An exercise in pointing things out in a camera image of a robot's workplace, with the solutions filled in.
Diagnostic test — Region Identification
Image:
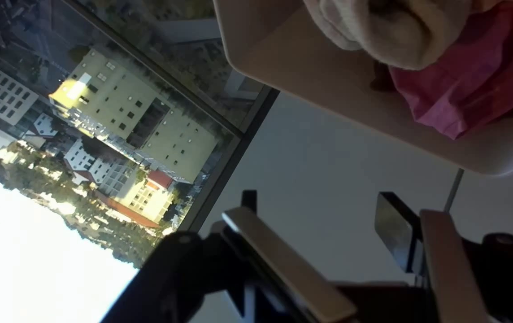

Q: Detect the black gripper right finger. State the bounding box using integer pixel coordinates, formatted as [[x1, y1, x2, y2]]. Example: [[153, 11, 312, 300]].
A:
[[373, 191, 493, 323]]

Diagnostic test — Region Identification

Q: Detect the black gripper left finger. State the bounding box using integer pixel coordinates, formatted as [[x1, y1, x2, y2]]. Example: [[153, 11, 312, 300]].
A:
[[219, 189, 361, 323]]

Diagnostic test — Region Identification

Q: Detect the white towel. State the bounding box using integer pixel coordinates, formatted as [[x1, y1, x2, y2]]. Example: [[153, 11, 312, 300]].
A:
[[302, 0, 476, 72]]

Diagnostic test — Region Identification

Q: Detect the white plastic storage box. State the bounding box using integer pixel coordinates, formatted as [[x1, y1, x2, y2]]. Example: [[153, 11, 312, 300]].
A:
[[210, 0, 513, 180]]

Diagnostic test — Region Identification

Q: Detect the red roofed building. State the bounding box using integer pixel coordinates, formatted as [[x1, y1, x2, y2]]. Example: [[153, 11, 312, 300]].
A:
[[101, 167, 180, 230]]

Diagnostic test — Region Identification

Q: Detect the pink cloth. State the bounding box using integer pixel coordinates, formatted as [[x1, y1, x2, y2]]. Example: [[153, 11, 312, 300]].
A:
[[386, 0, 513, 142]]

